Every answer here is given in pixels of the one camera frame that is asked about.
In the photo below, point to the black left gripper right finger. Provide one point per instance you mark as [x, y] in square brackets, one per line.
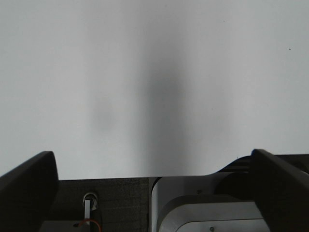
[280, 192]

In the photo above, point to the white post with orange wire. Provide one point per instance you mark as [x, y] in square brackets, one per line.
[90, 203]

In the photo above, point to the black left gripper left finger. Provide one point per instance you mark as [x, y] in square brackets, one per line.
[27, 193]

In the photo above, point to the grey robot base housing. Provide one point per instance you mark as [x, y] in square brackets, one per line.
[218, 202]

